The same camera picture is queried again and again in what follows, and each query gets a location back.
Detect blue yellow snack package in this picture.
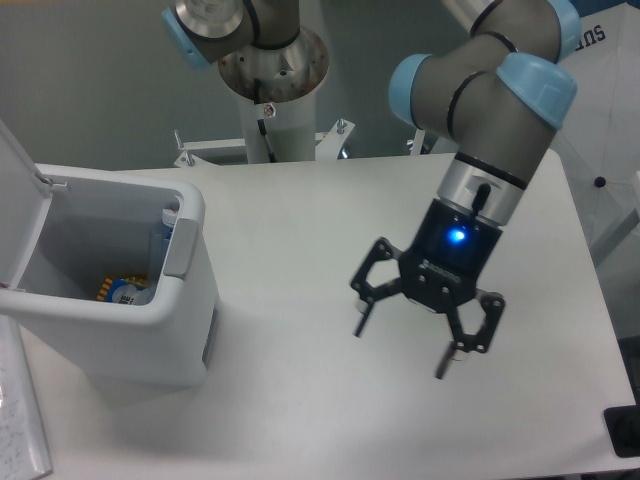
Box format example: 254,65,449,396
96,276,149,305

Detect clear plastic water bottle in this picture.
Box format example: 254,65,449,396
147,206,178,290

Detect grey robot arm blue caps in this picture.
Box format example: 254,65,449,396
162,1,581,377

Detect clear plastic wrapper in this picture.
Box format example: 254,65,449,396
131,286,156,306

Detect white trash can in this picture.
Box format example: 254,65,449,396
1,129,218,386

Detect white metal base bracket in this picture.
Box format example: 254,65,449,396
172,118,431,169

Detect white umbrella with lettering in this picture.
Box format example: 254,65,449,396
552,3,639,244

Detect black device at edge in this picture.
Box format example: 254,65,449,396
603,405,639,458

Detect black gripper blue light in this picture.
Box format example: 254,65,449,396
350,183,505,379

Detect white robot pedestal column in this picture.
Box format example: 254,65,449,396
217,27,331,164

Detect black cable on pedestal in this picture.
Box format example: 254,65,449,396
251,78,278,164

